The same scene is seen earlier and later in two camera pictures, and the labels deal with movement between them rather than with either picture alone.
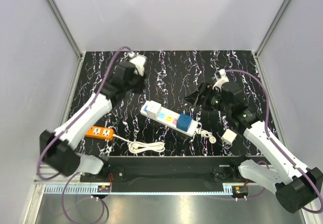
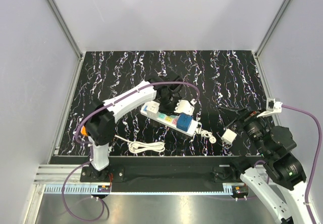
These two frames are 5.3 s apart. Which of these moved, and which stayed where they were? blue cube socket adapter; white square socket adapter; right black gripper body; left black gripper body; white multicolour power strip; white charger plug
Moved: right black gripper body; left black gripper body
Stayed: blue cube socket adapter; white square socket adapter; white multicolour power strip; white charger plug
